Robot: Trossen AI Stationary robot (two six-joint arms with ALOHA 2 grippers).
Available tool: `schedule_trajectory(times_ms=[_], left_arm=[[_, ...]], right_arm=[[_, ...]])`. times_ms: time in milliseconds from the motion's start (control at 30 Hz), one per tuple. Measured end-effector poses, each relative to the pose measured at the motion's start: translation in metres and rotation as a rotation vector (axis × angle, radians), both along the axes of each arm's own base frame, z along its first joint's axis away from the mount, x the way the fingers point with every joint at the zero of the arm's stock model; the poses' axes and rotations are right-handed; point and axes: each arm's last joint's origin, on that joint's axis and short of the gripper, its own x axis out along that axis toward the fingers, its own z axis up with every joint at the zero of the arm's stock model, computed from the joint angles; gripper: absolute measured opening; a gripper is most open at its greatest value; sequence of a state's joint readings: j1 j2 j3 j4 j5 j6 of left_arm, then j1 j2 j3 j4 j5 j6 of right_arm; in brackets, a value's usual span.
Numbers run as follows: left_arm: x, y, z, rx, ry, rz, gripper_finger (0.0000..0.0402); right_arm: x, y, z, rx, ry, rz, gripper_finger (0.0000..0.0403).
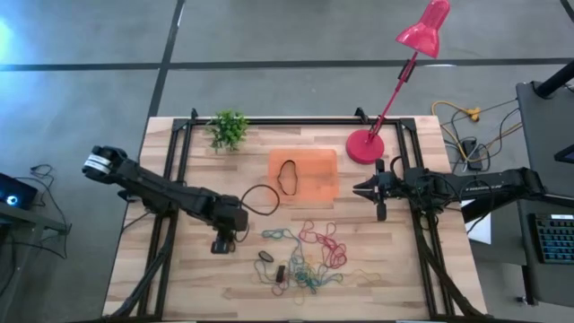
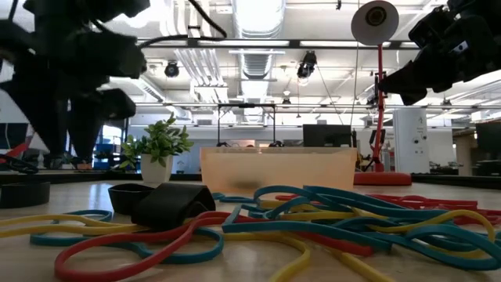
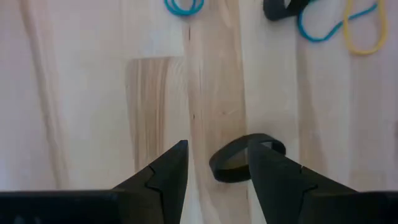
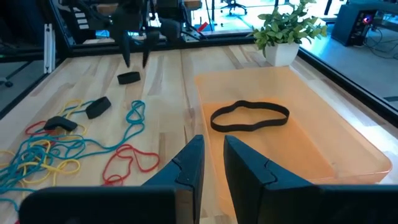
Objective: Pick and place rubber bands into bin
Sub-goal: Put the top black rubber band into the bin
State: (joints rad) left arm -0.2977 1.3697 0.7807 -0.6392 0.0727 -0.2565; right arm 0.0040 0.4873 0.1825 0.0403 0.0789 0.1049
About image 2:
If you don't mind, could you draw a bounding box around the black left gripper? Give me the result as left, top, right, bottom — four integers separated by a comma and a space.
0, 0, 152, 121

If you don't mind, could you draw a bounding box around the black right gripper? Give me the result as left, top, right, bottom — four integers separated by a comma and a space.
377, 0, 501, 106

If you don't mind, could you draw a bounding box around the red rubber band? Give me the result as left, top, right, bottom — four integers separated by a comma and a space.
449, 207, 501, 227
276, 193, 481, 211
53, 210, 375, 282

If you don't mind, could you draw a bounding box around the teal rubber band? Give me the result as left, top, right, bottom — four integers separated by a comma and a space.
405, 223, 501, 272
254, 185, 449, 220
211, 191, 258, 204
221, 203, 395, 254
29, 209, 225, 266

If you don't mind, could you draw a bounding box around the orange translucent plastic bin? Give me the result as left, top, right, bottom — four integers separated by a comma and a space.
200, 146, 358, 196

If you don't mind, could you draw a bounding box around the black round ceiling spotlight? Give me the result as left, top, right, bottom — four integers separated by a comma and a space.
164, 60, 180, 78

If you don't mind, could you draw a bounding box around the white pillar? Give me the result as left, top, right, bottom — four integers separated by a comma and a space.
393, 108, 431, 174

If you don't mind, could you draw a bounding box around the large dark screen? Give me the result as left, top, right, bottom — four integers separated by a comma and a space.
475, 121, 501, 175

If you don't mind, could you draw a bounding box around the green plant in white pot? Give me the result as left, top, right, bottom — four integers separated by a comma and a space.
119, 112, 195, 184

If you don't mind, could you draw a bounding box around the red desk lamp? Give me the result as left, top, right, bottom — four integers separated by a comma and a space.
351, 0, 413, 186

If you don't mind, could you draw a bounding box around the black computer monitor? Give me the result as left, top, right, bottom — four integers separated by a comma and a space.
302, 124, 353, 148

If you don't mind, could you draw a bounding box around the dark monitor screen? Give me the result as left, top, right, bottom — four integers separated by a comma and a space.
0, 123, 29, 150

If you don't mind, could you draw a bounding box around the red angled bar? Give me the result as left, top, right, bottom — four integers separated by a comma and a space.
0, 143, 30, 165

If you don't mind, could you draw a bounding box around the black overhead rig beam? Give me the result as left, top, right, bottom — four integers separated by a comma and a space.
136, 38, 420, 51

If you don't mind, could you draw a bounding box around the black overhead camera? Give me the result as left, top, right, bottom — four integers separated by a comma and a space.
296, 50, 318, 79

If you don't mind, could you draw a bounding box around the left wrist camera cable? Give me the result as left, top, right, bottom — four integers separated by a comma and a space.
138, 0, 229, 49

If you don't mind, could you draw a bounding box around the black background rig frame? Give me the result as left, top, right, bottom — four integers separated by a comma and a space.
217, 103, 276, 148

